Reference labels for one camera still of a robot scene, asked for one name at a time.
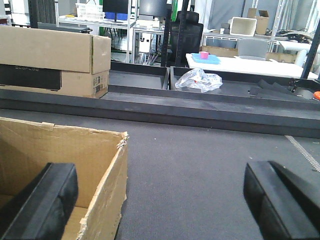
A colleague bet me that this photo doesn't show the plain brown cardboard box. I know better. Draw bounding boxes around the plain brown cardboard box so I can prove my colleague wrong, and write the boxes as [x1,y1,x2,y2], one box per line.
[0,117,129,240]

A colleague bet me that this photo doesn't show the pink cup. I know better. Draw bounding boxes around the pink cup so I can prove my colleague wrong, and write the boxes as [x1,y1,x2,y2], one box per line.
[199,51,209,60]

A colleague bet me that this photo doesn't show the clear plastic bag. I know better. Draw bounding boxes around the clear plastic bag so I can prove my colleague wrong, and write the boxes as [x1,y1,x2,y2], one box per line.
[174,68,223,93]

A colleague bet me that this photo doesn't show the small brown cardboard box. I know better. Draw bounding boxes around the small brown cardboard box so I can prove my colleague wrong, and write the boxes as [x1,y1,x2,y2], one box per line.
[247,8,269,35]

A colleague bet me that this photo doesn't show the black monitor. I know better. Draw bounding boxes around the black monitor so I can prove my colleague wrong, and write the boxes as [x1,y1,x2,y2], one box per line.
[102,0,129,22]

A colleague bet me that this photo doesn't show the white table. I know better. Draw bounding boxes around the white table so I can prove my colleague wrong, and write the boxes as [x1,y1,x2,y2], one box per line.
[186,53,304,79]

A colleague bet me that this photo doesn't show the white plastic basket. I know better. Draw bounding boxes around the white plastic basket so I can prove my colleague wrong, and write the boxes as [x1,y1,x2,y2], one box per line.
[75,3,105,22]

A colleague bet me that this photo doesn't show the black low platform frame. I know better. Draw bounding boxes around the black low platform frame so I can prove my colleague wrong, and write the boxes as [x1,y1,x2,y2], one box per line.
[0,60,320,139]

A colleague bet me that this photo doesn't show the metal shelving rack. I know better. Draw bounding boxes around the metal shelving rack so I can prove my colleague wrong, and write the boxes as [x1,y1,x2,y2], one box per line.
[54,0,139,63]

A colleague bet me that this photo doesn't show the blue tray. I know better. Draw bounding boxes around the blue tray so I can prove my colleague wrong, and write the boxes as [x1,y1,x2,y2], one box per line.
[191,53,221,65]

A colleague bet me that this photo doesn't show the black office chair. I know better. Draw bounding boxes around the black office chair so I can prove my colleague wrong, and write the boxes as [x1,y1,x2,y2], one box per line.
[167,11,204,66]

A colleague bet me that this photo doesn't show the black foam pieces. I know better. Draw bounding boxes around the black foam pieces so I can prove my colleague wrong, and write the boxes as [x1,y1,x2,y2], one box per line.
[248,79,296,99]

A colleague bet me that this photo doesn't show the large brown EcoFlow carton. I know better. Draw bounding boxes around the large brown EcoFlow carton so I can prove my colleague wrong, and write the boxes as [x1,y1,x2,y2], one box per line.
[0,25,111,98]

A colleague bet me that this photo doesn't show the orange object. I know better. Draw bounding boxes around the orange object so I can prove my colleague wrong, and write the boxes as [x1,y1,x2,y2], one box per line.
[313,91,320,100]

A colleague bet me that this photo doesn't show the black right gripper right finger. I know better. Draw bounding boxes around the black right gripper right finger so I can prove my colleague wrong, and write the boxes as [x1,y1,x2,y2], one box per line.
[243,161,320,240]

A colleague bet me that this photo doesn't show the grey chair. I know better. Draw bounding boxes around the grey chair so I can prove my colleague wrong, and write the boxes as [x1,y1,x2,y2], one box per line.
[234,38,269,61]

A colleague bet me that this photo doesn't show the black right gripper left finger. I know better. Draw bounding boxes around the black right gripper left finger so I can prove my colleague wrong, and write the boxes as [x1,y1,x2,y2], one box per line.
[0,162,79,240]

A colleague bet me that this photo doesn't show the white open bin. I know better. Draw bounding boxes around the white open bin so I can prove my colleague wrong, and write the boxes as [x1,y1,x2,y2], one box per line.
[228,17,257,37]

